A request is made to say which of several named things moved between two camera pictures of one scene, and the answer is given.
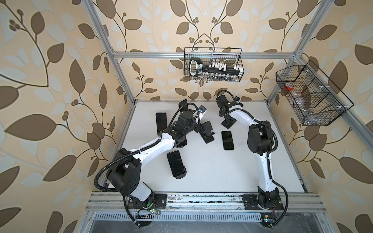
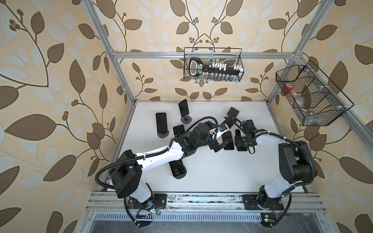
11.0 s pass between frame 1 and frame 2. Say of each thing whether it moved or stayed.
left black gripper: moved
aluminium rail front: stayed
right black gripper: moved
